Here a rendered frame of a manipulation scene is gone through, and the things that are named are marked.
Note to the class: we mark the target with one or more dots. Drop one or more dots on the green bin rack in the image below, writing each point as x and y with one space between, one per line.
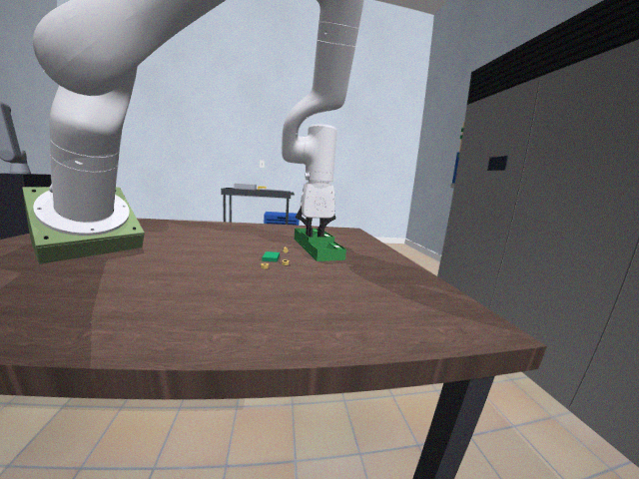
320 248

